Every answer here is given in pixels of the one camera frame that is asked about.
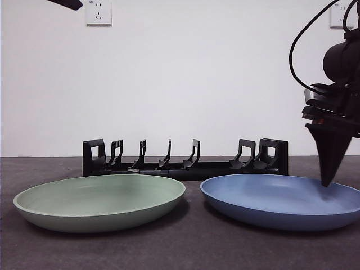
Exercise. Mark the blue round plate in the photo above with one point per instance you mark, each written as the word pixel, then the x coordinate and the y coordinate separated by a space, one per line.
pixel 267 213

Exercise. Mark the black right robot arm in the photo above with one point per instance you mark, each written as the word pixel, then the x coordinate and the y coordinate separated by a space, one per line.
pixel 340 62

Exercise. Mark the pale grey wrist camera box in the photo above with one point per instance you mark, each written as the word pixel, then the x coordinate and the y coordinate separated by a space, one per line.
pixel 310 95

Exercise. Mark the black plastic plate rack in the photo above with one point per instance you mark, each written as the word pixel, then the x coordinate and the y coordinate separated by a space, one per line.
pixel 282 161

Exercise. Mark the green round plate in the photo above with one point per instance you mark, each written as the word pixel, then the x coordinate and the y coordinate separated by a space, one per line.
pixel 98 213

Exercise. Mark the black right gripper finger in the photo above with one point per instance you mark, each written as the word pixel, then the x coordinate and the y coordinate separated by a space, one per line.
pixel 320 149
pixel 334 152

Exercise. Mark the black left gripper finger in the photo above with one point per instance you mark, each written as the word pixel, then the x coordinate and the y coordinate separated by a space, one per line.
pixel 69 4

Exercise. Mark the white wall socket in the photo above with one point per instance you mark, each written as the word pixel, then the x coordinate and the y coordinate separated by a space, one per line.
pixel 98 20
pixel 336 20

